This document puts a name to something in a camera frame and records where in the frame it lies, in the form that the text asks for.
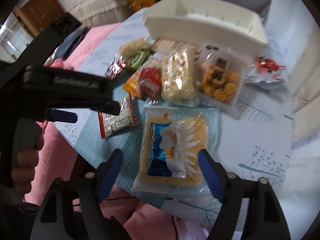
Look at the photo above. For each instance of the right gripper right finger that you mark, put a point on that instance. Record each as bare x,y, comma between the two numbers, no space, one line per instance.
229,190

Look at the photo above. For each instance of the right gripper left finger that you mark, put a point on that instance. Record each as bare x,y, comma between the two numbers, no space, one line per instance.
92,191

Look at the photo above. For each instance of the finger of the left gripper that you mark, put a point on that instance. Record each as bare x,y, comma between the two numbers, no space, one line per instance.
55,115

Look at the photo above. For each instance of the red edged clear snack pack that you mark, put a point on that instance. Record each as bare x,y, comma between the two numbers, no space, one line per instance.
110,124

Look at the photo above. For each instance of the large yellow cracker pack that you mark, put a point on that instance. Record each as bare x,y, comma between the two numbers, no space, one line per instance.
172,140

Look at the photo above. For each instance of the red silver foil snack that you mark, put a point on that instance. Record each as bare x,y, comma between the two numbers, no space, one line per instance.
116,66

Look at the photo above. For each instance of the beige rice cake pack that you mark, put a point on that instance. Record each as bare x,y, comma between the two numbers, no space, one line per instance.
131,48

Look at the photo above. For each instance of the green small snack packet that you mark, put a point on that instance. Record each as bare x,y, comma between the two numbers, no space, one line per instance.
137,60

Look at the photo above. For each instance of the red small snack packet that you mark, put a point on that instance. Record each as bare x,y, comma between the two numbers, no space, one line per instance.
149,82

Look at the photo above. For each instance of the clear bag round cookies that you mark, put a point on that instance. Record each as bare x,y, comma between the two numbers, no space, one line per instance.
220,76

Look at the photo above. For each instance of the puffed rice cake pack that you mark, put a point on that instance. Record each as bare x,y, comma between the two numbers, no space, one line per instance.
178,77

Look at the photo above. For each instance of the beige soda cracker pack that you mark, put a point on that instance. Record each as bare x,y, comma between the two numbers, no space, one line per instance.
162,45

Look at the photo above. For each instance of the red white snack bag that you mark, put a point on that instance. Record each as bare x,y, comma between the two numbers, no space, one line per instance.
266,74

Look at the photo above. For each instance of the orange white snack packet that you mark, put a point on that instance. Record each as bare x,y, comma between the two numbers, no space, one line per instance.
131,85

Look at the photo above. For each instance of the person's left hand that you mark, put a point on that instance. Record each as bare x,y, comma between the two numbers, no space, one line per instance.
24,173

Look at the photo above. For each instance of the dark blue folded garment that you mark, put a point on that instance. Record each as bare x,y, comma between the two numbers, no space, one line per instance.
70,43

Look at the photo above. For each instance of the brown wooden door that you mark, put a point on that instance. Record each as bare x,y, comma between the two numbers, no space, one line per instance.
36,15

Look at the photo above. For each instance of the lace covered furniture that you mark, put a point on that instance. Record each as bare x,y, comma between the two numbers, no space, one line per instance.
93,13

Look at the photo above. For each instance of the white plastic organizer bin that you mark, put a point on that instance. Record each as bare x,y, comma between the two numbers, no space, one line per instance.
207,22

